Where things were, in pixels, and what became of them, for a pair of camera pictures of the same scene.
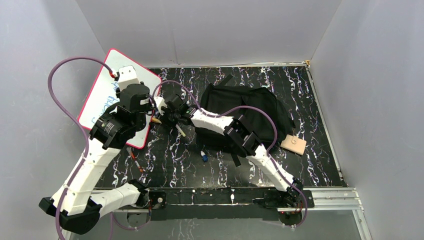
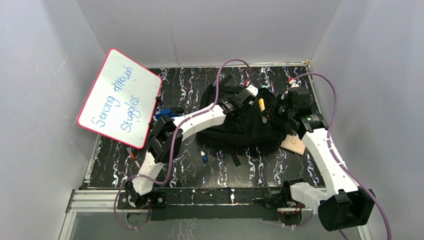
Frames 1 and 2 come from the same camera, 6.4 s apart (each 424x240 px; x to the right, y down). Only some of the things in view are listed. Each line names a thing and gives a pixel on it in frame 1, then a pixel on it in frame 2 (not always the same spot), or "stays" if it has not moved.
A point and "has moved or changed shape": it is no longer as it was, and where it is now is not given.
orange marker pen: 134,159 stays
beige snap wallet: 293,143 stays
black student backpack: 258,108 stays
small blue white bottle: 204,156 stays
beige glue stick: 156,120 has moved or changed shape
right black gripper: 166,110 to 271,110
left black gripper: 154,108 to 243,98
